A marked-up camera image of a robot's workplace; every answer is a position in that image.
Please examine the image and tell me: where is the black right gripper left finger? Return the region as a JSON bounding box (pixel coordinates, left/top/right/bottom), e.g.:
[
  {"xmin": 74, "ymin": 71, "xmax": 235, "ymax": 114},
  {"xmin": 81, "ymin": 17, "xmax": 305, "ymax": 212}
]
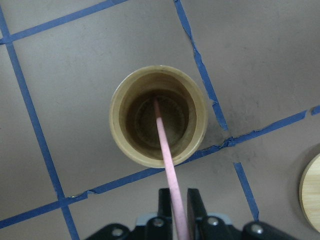
[{"xmin": 157, "ymin": 188, "xmax": 173, "ymax": 224}]

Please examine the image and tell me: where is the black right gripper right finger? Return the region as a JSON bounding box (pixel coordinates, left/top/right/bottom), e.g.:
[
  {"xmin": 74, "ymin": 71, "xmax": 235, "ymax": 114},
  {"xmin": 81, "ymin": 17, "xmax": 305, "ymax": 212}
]
[{"xmin": 187, "ymin": 188, "xmax": 207, "ymax": 225}]

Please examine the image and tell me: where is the wooden cup tree stand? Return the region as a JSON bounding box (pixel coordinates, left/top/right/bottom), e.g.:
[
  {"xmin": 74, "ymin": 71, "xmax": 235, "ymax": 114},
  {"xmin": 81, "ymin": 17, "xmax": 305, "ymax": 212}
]
[{"xmin": 298, "ymin": 154, "xmax": 320, "ymax": 232}]

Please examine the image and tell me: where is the bamboo chopstick holder cup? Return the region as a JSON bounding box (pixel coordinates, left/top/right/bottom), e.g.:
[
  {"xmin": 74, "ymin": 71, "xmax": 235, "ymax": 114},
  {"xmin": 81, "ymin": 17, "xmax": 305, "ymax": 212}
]
[{"xmin": 109, "ymin": 65, "xmax": 208, "ymax": 169}]

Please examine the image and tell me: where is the pink chopstick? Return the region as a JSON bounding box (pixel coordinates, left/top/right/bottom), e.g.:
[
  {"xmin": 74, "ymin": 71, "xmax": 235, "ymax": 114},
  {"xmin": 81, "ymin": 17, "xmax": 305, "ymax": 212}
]
[{"xmin": 153, "ymin": 97, "xmax": 191, "ymax": 240}]

